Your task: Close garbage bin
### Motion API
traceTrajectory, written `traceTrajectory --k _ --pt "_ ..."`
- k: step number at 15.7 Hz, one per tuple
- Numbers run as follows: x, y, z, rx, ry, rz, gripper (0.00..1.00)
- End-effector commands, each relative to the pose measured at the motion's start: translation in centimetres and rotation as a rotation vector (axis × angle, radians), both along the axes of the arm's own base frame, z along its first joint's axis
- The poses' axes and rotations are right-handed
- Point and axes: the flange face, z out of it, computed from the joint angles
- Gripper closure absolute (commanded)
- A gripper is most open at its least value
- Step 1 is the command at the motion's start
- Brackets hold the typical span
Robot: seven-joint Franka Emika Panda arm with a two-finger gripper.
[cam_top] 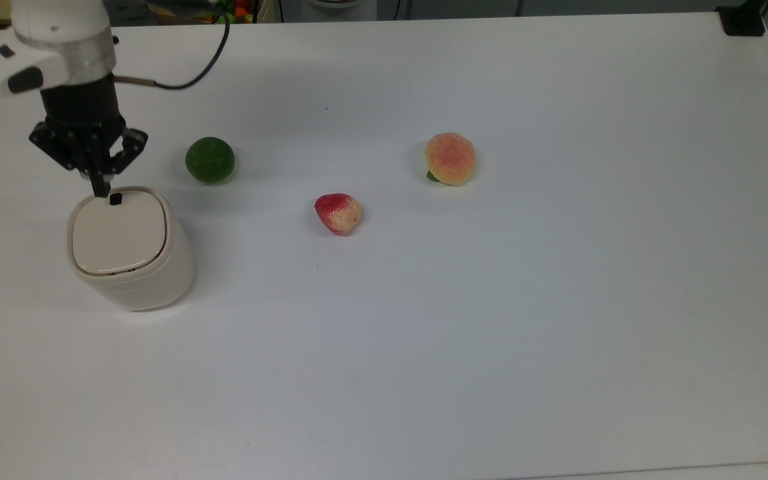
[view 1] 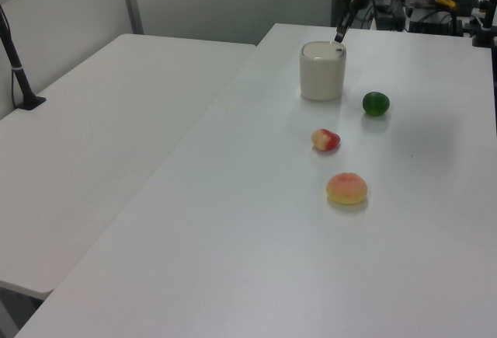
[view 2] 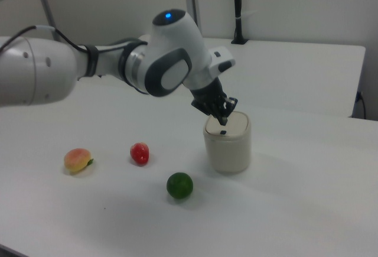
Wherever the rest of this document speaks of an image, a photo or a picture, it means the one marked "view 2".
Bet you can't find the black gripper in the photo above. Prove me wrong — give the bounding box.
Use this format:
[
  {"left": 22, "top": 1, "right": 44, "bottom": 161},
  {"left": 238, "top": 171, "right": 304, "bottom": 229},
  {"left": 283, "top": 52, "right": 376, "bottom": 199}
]
[{"left": 190, "top": 77, "right": 239, "bottom": 126}]

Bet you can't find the cream garbage bin with lid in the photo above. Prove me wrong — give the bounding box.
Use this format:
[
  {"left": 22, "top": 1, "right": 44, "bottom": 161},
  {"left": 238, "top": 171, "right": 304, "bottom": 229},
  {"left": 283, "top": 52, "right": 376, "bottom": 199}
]
[{"left": 203, "top": 110, "right": 252, "bottom": 174}]

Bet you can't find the green lime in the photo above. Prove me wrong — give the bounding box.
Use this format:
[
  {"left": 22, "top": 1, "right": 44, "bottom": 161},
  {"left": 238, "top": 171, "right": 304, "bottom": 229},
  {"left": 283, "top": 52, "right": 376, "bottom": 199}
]
[{"left": 166, "top": 172, "right": 194, "bottom": 201}]

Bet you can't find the red toy strawberry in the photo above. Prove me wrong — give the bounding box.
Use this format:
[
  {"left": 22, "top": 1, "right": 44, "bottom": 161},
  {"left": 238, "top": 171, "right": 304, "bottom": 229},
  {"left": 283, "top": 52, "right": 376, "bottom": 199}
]
[{"left": 129, "top": 142, "right": 150, "bottom": 166}]

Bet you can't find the orange yellow toy peach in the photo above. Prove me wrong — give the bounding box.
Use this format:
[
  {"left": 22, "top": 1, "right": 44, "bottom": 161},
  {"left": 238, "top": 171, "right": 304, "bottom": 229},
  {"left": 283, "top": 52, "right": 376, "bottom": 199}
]
[{"left": 64, "top": 148, "right": 95, "bottom": 175}]

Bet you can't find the black camera pole with base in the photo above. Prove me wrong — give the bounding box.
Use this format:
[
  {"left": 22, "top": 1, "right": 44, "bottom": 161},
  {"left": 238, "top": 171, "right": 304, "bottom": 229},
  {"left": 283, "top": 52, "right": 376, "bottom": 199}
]
[{"left": 231, "top": 0, "right": 249, "bottom": 45}]

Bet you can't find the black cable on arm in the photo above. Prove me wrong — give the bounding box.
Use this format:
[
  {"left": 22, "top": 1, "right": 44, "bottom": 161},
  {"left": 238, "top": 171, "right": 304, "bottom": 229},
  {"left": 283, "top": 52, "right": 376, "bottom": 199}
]
[{"left": 0, "top": 25, "right": 89, "bottom": 54}]

